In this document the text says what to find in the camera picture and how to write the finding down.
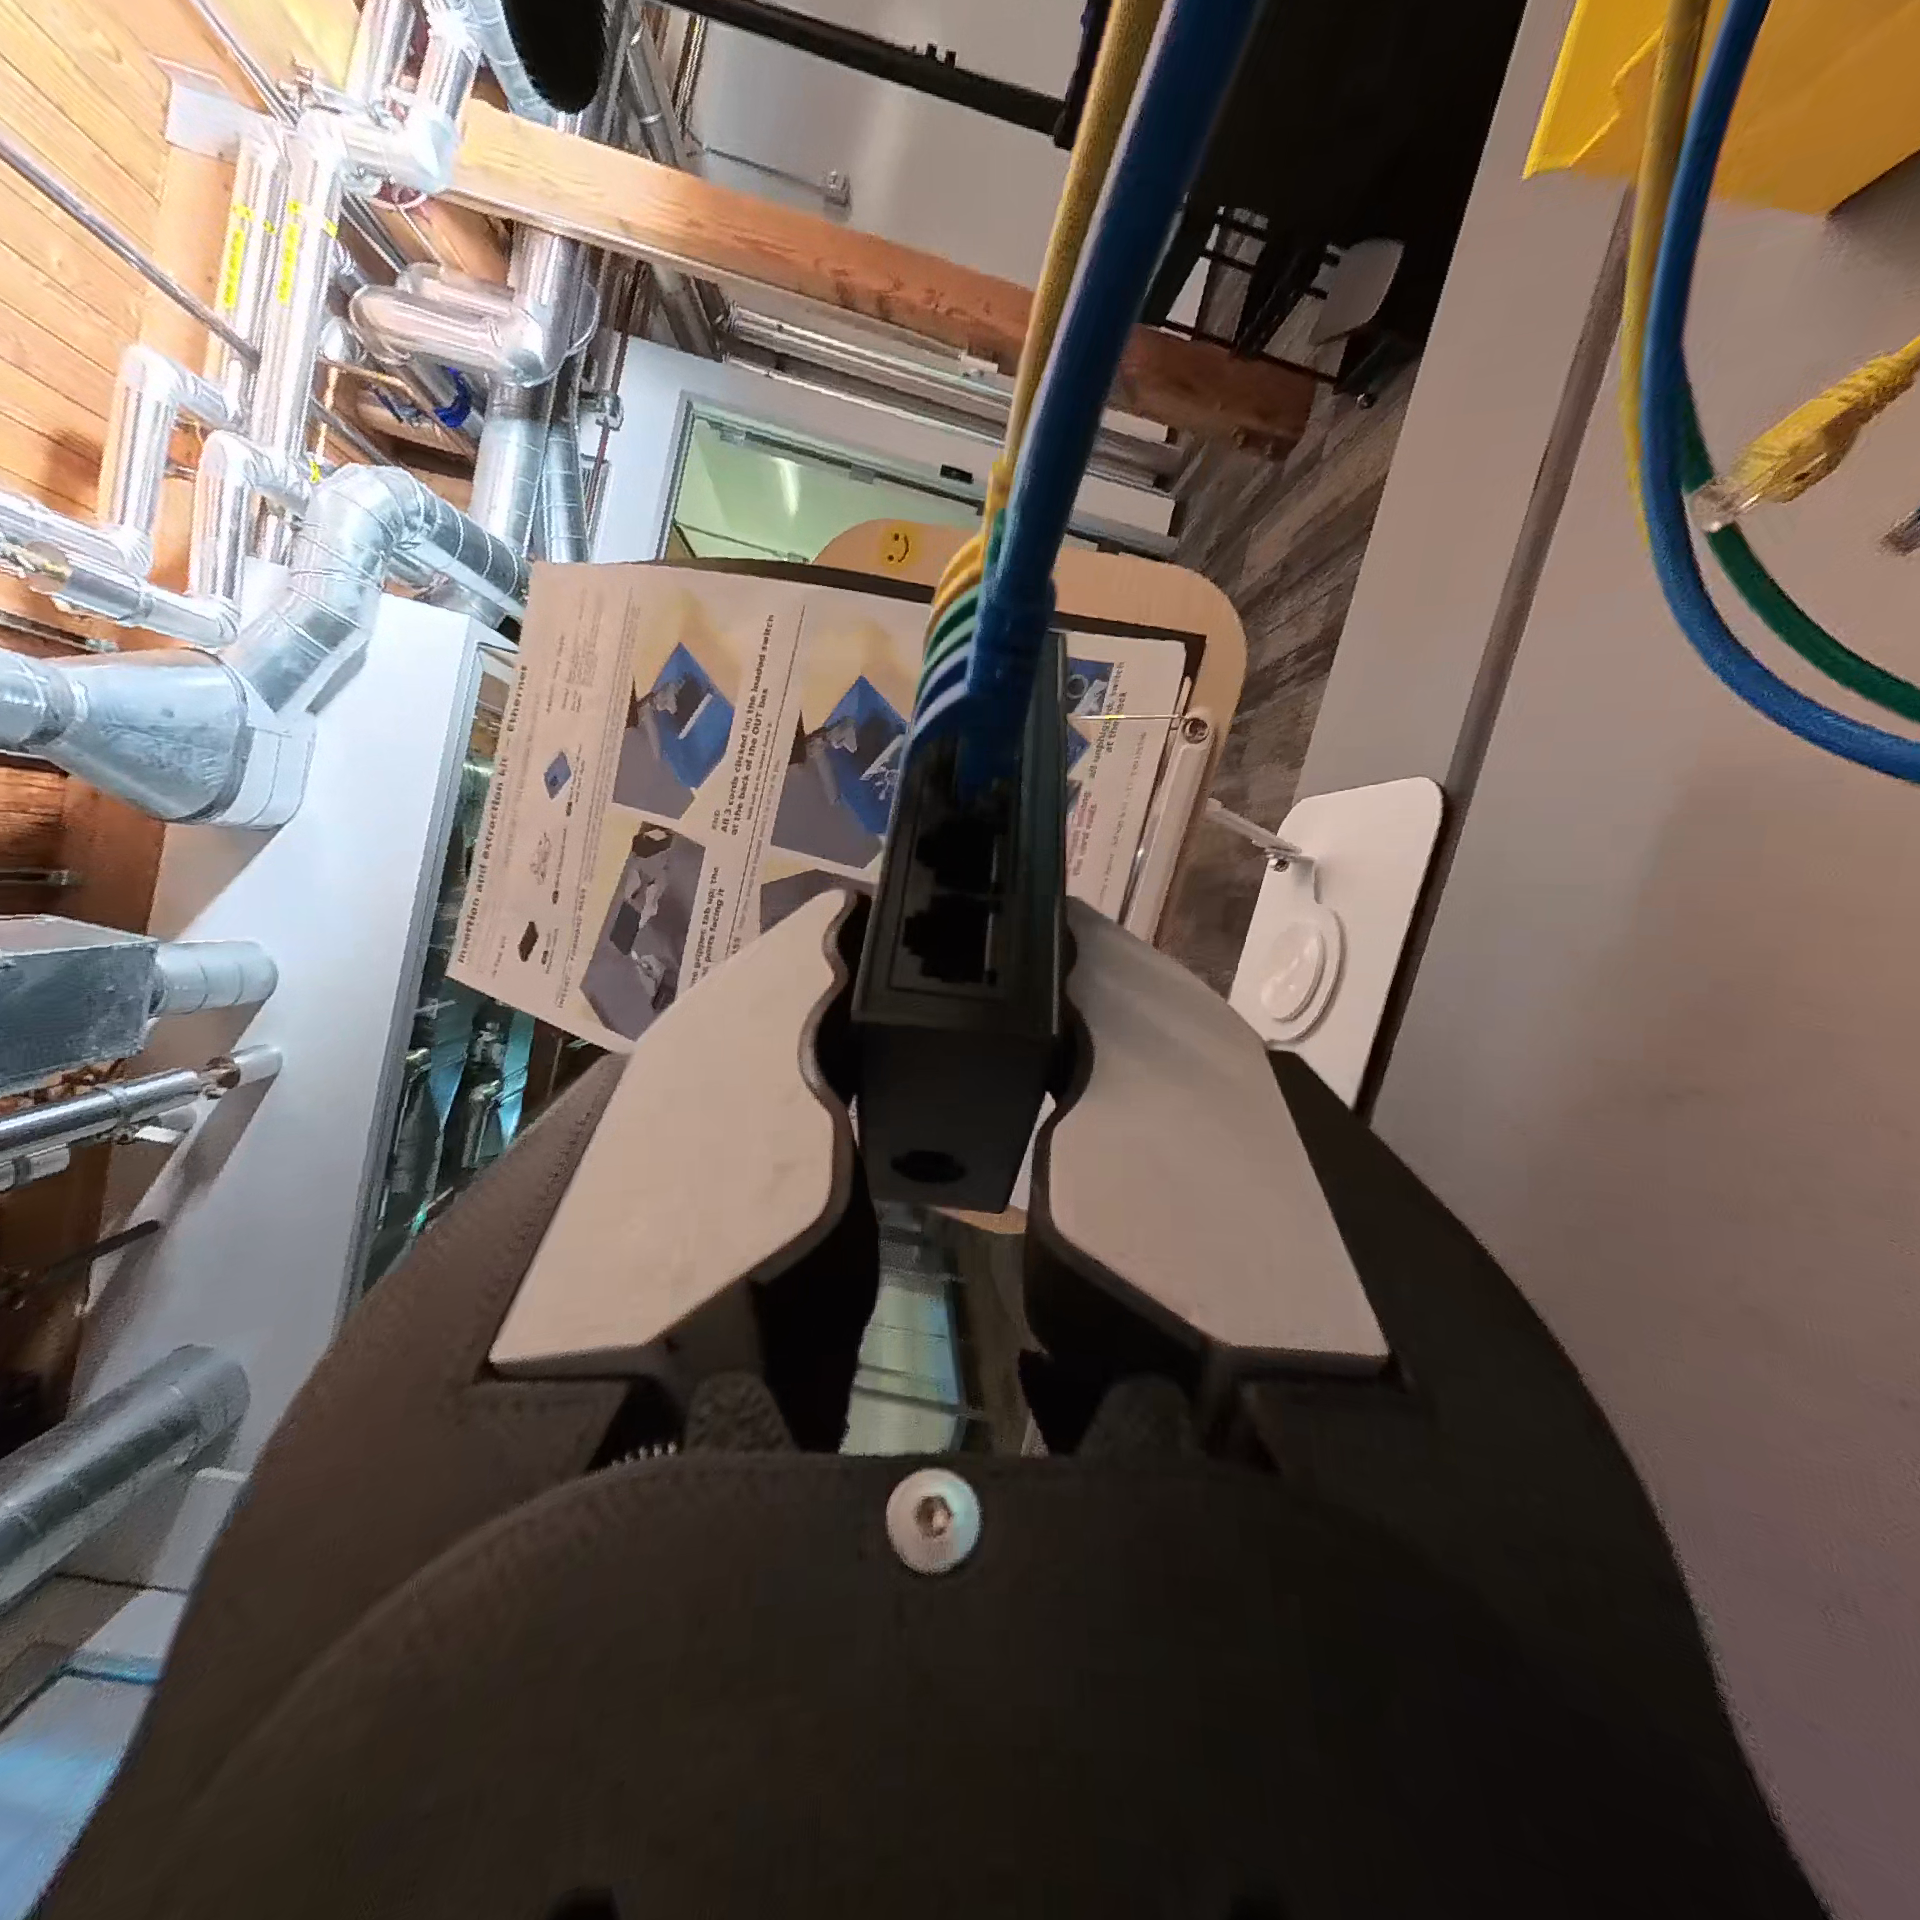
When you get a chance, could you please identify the yellow ethernet cable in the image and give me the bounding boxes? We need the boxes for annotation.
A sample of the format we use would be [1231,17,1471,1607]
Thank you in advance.
[930,0,1920,632]

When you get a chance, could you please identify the black mesh panel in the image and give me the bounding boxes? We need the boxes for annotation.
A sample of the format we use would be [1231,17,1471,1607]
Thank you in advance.
[1184,0,1524,377]

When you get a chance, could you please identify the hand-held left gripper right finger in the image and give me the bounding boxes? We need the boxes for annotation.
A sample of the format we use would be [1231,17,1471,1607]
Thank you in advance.
[1024,902,1394,1374]

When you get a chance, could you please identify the green ethernet cable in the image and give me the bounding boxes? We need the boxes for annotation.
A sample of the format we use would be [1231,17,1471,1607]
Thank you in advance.
[920,405,1920,713]

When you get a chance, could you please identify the wooden post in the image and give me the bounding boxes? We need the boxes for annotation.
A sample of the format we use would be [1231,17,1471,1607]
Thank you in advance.
[441,96,1319,455]

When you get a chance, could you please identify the black rolling cart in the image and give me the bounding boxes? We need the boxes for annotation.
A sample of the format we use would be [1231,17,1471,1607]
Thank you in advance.
[1148,195,1414,409]

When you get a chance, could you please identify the blue ethernet cable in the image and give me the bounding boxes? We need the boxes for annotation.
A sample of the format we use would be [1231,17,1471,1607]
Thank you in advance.
[908,0,1920,788]

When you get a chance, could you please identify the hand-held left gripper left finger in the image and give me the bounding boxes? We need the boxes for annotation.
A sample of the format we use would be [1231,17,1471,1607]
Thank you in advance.
[487,887,882,1383]

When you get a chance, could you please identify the yellow plastic bin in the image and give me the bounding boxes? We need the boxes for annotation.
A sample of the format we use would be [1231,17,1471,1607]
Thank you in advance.
[1523,0,1920,213]

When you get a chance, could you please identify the black metal pole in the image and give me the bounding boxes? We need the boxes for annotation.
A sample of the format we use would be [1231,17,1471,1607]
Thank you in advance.
[660,0,1070,136]

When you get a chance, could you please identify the silver insulated pipe cluster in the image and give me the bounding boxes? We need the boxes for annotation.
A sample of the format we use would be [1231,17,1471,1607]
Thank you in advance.
[0,0,602,833]

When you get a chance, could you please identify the black ethernet switch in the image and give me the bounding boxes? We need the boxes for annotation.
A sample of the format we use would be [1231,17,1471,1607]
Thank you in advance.
[851,630,1078,1215]

